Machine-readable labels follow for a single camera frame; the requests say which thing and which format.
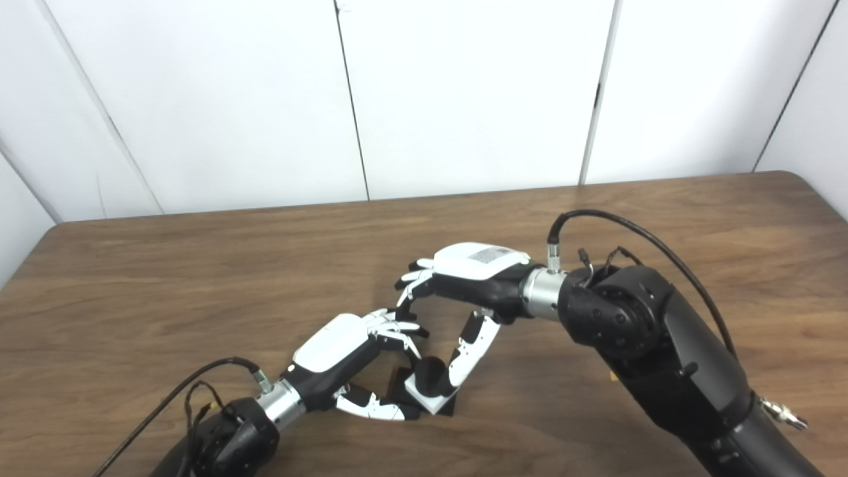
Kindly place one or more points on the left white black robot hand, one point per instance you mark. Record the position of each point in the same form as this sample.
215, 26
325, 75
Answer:
331, 344

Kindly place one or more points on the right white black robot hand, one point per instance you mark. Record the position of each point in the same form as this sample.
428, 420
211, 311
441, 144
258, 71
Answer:
477, 275

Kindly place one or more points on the black peg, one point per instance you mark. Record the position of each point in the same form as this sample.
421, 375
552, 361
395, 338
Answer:
429, 371

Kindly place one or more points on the white square piece with hole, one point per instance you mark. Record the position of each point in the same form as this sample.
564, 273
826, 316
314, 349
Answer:
424, 396

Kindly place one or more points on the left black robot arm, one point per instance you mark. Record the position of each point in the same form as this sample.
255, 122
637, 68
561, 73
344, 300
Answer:
232, 444

